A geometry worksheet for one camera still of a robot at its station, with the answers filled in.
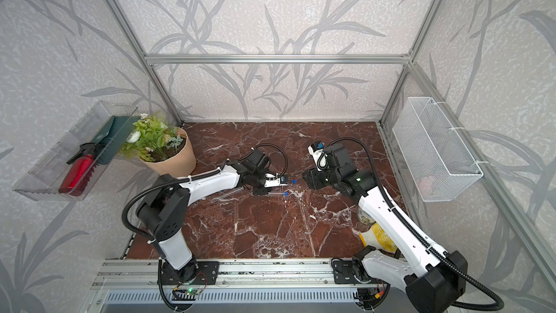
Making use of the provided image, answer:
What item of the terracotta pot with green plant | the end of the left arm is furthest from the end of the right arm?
the terracotta pot with green plant

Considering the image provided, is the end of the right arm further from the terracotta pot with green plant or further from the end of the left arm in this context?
the terracotta pot with green plant

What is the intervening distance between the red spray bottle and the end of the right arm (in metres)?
0.63

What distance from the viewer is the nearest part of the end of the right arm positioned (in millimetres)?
518

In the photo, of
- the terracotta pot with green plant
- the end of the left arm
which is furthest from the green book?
the end of the left arm

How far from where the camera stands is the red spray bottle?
1.85 feet

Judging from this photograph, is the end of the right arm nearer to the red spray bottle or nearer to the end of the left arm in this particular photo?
the end of the left arm

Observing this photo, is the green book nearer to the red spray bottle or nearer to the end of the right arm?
the red spray bottle

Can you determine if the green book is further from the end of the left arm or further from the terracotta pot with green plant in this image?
the end of the left arm

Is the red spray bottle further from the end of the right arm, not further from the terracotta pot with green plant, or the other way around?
the end of the right arm
